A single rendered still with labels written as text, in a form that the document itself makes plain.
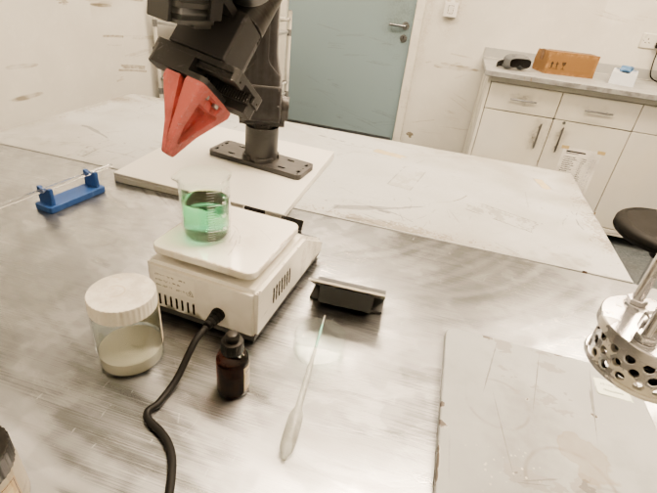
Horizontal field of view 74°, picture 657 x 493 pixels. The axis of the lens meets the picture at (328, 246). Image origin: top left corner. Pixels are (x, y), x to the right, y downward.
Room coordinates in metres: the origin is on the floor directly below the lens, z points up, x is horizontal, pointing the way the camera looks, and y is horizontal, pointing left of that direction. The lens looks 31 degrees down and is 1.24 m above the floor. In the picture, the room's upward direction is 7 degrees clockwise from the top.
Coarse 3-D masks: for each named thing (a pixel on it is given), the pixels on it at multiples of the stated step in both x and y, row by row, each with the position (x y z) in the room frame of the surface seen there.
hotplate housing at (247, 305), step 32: (160, 256) 0.38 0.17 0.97; (288, 256) 0.41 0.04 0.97; (160, 288) 0.37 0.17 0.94; (192, 288) 0.35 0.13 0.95; (224, 288) 0.34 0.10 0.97; (256, 288) 0.35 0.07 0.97; (288, 288) 0.42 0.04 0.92; (192, 320) 0.36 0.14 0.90; (224, 320) 0.35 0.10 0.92; (256, 320) 0.34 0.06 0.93
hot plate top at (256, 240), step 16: (240, 208) 0.47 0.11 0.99; (240, 224) 0.43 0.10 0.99; (256, 224) 0.44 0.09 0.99; (272, 224) 0.44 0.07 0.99; (288, 224) 0.45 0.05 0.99; (160, 240) 0.38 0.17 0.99; (176, 240) 0.39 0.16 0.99; (240, 240) 0.40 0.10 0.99; (256, 240) 0.41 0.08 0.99; (272, 240) 0.41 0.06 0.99; (288, 240) 0.42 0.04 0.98; (176, 256) 0.36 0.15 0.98; (192, 256) 0.36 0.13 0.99; (208, 256) 0.36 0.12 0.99; (224, 256) 0.37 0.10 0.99; (240, 256) 0.37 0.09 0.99; (256, 256) 0.37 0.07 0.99; (272, 256) 0.38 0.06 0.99; (224, 272) 0.35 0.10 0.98; (240, 272) 0.34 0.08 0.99; (256, 272) 0.35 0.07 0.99
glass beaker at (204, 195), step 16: (176, 176) 0.40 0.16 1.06; (192, 176) 0.42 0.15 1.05; (208, 176) 0.43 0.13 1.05; (224, 176) 0.39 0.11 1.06; (192, 192) 0.38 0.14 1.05; (208, 192) 0.38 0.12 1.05; (224, 192) 0.39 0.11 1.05; (192, 208) 0.38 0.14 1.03; (208, 208) 0.38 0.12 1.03; (224, 208) 0.39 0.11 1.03; (192, 224) 0.38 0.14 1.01; (208, 224) 0.38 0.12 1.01; (224, 224) 0.39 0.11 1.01; (192, 240) 0.38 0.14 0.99; (208, 240) 0.38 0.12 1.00; (224, 240) 0.39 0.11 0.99
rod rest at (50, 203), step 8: (88, 176) 0.64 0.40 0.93; (96, 176) 0.64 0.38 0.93; (88, 184) 0.64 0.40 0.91; (96, 184) 0.64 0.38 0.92; (48, 192) 0.56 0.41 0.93; (64, 192) 0.61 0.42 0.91; (72, 192) 0.61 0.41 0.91; (80, 192) 0.61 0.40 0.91; (88, 192) 0.62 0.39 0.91; (96, 192) 0.63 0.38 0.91; (104, 192) 0.64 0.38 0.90; (40, 200) 0.57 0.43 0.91; (48, 200) 0.56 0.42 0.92; (56, 200) 0.58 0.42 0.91; (64, 200) 0.58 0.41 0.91; (72, 200) 0.59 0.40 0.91; (80, 200) 0.60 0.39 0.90; (40, 208) 0.56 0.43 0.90; (48, 208) 0.55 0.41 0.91; (56, 208) 0.56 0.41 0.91; (64, 208) 0.57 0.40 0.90
